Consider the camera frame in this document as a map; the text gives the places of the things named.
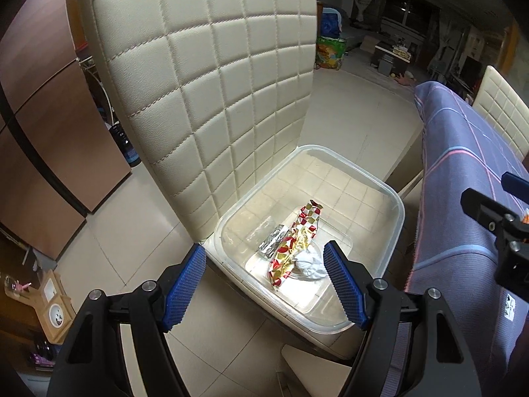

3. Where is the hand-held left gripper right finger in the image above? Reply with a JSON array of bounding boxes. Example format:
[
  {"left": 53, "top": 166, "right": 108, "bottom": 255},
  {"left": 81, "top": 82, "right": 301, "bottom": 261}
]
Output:
[{"left": 323, "top": 240, "right": 484, "bottom": 397}]

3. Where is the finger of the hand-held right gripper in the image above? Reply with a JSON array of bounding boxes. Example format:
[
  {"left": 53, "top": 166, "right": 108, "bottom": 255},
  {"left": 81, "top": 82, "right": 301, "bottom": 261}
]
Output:
[
  {"left": 501, "top": 172, "right": 529, "bottom": 197},
  {"left": 460, "top": 188, "right": 517, "bottom": 232}
]

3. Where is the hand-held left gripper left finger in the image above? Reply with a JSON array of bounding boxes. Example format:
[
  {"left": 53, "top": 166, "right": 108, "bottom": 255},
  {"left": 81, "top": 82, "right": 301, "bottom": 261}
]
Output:
[{"left": 46, "top": 244, "right": 207, "bottom": 397}]

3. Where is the clear plastic container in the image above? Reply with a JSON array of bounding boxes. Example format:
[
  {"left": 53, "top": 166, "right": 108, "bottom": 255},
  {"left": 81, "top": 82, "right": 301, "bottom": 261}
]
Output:
[{"left": 214, "top": 144, "right": 406, "bottom": 335}]

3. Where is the white crumpled tissue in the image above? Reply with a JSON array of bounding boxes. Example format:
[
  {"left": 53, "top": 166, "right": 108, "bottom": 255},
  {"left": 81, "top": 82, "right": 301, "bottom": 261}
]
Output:
[{"left": 291, "top": 250, "right": 331, "bottom": 282}]

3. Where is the purple plaid tablecloth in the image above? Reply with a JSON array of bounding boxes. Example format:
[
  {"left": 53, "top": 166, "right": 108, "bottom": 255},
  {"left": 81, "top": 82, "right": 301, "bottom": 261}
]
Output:
[{"left": 405, "top": 82, "right": 529, "bottom": 397}]

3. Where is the red gold checkered wrapper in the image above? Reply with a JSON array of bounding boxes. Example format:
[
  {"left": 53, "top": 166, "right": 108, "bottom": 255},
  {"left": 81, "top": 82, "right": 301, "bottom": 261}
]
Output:
[{"left": 268, "top": 199, "right": 323, "bottom": 292}]

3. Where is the cream quilted leather chair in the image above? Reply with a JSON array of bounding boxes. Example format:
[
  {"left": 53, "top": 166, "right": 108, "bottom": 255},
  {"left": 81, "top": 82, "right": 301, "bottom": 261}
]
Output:
[
  {"left": 471, "top": 65, "right": 529, "bottom": 162},
  {"left": 62, "top": 0, "right": 403, "bottom": 367}
]

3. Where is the silver foil wrapper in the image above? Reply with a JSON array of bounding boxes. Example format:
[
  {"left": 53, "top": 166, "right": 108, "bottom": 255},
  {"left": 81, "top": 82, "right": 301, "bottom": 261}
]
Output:
[{"left": 255, "top": 223, "right": 292, "bottom": 259}]

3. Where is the cardboard box with white circle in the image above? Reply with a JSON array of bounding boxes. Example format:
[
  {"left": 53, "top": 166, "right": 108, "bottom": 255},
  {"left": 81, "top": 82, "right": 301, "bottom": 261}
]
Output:
[{"left": 39, "top": 271, "right": 77, "bottom": 344}]

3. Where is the dark bottle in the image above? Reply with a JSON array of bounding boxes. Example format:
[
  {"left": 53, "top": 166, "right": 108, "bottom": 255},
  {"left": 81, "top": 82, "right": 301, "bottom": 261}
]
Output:
[{"left": 108, "top": 123, "right": 139, "bottom": 168}]

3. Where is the glass item with pink part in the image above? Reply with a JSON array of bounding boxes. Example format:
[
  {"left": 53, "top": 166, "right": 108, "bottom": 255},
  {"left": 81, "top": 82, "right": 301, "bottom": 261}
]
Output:
[{"left": 4, "top": 273, "right": 33, "bottom": 299}]

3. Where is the dark coffee table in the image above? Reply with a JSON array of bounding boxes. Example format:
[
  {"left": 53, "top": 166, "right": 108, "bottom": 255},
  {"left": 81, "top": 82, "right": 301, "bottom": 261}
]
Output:
[{"left": 372, "top": 41, "right": 414, "bottom": 77}]

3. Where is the colourful printed bag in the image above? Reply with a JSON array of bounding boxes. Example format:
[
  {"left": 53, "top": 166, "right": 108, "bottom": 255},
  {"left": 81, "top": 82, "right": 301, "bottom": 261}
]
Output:
[{"left": 316, "top": 35, "right": 348, "bottom": 70}]

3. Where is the brown glossy refrigerator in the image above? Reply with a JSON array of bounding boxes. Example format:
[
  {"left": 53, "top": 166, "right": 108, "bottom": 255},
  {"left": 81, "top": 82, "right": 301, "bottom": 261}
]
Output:
[{"left": 0, "top": 0, "right": 133, "bottom": 265}]

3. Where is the blue bag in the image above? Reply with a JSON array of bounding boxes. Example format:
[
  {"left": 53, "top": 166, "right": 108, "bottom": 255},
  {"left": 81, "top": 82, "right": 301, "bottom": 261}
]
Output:
[{"left": 320, "top": 7, "right": 344, "bottom": 39}]

